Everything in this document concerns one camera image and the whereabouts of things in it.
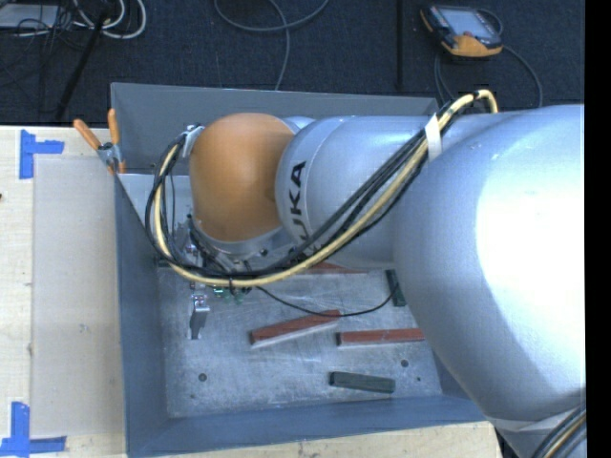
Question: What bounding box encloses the grey metal bin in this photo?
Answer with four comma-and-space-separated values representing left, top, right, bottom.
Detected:
109, 82, 489, 458

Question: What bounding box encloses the red-brown flat block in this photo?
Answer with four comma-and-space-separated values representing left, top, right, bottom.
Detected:
248, 308, 343, 350
334, 327, 427, 348

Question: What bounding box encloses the dark green flat block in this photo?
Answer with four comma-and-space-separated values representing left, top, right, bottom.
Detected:
327, 370, 397, 395
385, 268, 408, 308

